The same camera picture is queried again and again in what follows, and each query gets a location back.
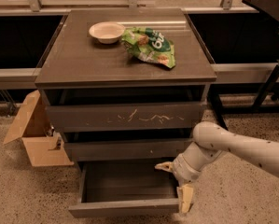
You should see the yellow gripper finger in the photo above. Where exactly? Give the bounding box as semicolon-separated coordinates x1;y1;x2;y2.
155;161;173;173
176;184;194;214

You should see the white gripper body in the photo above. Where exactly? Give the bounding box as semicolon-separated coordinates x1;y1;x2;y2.
172;155;204;185

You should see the grey bottom drawer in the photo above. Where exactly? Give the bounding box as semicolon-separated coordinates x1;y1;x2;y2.
69;159;179;218

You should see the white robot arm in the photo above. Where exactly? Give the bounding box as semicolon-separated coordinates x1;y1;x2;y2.
155;121;279;214

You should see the grey middle drawer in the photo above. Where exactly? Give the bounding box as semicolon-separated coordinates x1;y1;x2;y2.
64;128;191;161

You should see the scratched grey top drawer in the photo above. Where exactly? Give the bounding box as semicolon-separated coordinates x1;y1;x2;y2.
47;86;205;133

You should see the dark grey drawer cabinet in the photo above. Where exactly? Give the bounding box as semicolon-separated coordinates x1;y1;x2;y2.
35;8;218;173

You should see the green chip bag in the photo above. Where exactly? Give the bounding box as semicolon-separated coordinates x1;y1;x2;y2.
121;27;175;69

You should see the open cardboard box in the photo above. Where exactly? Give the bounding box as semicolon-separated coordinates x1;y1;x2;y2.
4;91;74;167

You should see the white paper bowl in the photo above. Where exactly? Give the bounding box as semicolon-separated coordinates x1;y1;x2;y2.
89;21;125;44

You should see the black side table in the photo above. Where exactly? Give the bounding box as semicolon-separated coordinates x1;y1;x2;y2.
208;0;279;129

